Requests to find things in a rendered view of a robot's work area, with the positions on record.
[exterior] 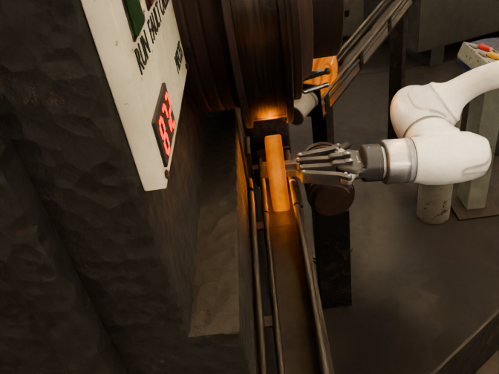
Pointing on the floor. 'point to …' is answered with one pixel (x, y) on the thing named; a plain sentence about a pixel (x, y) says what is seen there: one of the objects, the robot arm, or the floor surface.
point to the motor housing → (331, 238)
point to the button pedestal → (480, 113)
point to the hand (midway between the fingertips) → (278, 168)
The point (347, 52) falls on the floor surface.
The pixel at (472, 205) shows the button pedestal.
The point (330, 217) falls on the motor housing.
